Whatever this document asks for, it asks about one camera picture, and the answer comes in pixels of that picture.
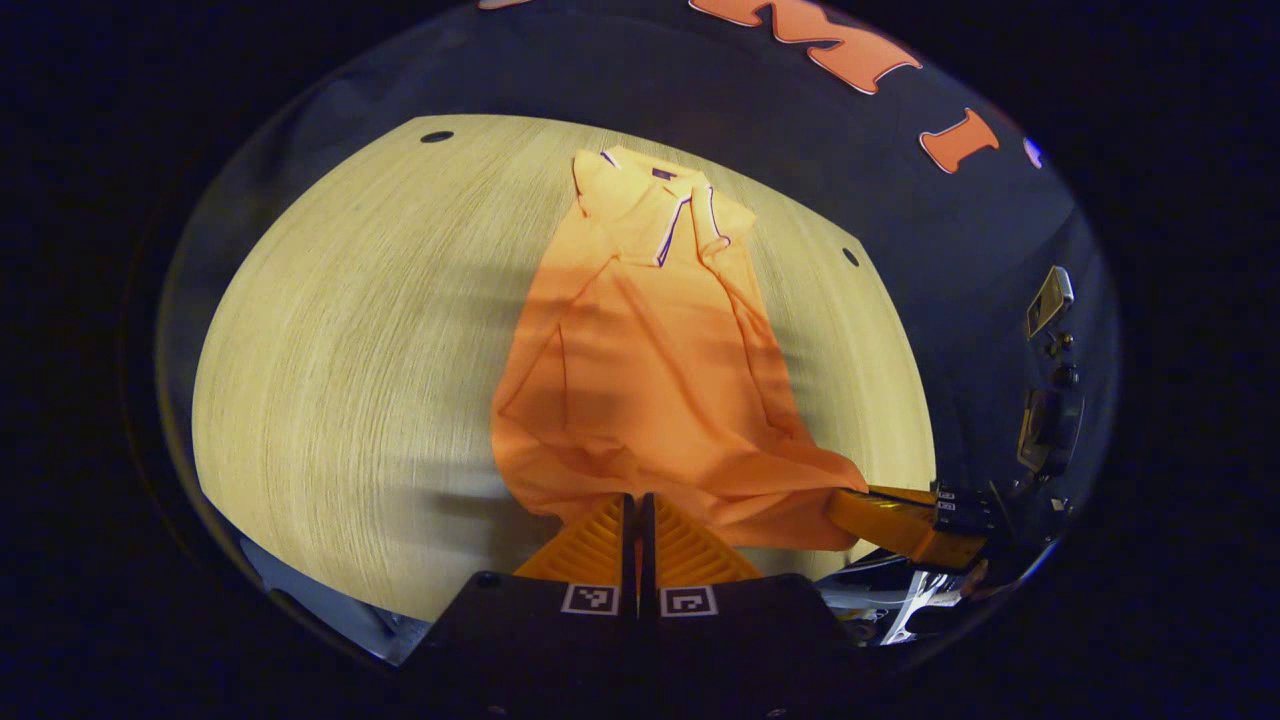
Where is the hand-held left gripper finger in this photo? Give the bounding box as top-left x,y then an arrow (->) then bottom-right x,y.
405,493 -> 638,716
640,493 -> 871,716

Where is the orange T-shirt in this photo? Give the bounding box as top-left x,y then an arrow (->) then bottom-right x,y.
490,146 -> 871,553

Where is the black backdrop cloth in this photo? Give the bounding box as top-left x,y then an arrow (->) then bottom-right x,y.
160,0 -> 1121,501

